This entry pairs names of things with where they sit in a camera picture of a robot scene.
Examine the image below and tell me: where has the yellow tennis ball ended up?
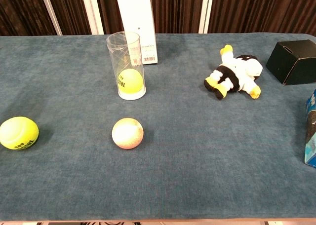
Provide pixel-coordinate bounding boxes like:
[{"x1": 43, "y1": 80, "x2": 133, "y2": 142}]
[
  {"x1": 0, "y1": 116, "x2": 40, "y2": 150},
  {"x1": 117, "y1": 68, "x2": 144, "y2": 94}
]

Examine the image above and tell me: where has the orange white ball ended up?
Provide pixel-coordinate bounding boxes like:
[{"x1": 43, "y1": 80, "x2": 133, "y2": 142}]
[{"x1": 112, "y1": 117, "x2": 144, "y2": 150}]

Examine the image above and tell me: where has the clear cup with yellow contents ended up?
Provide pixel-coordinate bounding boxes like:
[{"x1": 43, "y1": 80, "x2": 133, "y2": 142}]
[{"x1": 106, "y1": 31, "x2": 147, "y2": 101}]

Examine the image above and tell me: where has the blue table cloth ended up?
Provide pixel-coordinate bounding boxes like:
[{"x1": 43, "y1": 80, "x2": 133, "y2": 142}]
[{"x1": 0, "y1": 33, "x2": 316, "y2": 222}]

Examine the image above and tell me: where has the black white plush toy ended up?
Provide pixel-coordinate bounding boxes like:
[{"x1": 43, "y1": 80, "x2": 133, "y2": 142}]
[{"x1": 203, "y1": 44, "x2": 264, "y2": 100}]

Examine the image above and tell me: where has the tall white carton box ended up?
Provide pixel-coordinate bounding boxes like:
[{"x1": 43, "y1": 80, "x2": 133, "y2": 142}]
[{"x1": 117, "y1": 0, "x2": 158, "y2": 66}]

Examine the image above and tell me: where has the dark brown curtain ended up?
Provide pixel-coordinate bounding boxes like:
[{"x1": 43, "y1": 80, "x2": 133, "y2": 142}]
[{"x1": 0, "y1": 0, "x2": 316, "y2": 37}]

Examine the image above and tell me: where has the white pole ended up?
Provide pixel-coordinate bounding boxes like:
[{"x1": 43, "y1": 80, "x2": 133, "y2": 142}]
[
  {"x1": 39, "y1": 0, "x2": 63, "y2": 36},
  {"x1": 198, "y1": 0, "x2": 215, "y2": 34},
  {"x1": 80, "y1": 0, "x2": 105, "y2": 35}
]

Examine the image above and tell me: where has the black cardboard box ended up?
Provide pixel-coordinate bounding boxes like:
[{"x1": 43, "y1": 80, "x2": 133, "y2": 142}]
[{"x1": 266, "y1": 39, "x2": 316, "y2": 86}]

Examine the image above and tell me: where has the blue printed long box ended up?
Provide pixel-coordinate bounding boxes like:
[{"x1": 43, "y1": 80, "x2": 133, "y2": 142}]
[{"x1": 303, "y1": 88, "x2": 316, "y2": 167}]

